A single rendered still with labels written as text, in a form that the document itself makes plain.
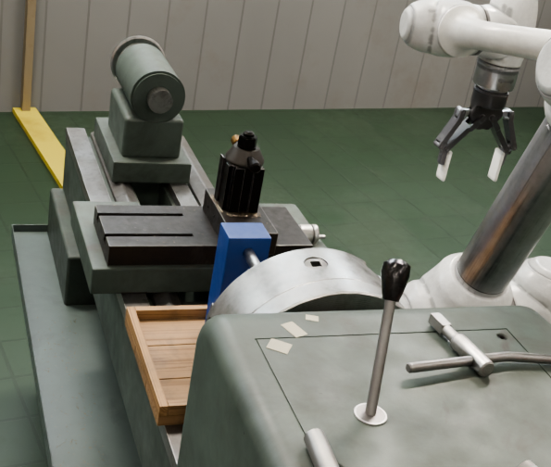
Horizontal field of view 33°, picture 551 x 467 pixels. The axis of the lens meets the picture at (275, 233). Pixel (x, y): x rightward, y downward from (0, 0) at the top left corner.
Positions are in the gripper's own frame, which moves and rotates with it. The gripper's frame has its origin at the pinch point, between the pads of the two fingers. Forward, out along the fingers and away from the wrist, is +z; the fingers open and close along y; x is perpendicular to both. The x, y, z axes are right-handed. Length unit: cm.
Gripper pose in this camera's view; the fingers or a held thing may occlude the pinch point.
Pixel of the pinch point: (467, 174)
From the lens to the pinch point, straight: 214.3
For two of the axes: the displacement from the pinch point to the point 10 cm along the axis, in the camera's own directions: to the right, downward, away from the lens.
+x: -3.4, -4.7, 8.1
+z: -1.7, 8.8, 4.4
